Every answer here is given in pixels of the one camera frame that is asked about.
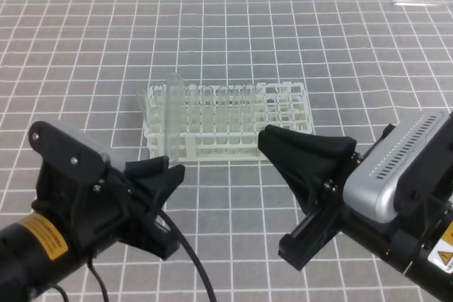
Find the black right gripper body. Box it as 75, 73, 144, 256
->
278, 170, 357, 271

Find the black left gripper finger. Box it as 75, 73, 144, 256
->
125, 156, 185, 217

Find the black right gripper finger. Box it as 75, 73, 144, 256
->
258, 124, 357, 214

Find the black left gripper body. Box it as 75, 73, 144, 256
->
30, 167, 179, 260

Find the clear glass test tube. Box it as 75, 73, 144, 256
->
164, 73, 185, 168

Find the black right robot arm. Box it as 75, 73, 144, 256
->
258, 115, 452, 301

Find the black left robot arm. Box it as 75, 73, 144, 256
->
1, 156, 185, 301

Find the white plastic test tube rack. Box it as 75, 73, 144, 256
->
137, 82, 313, 162

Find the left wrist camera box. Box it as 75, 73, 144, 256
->
28, 121, 126, 185

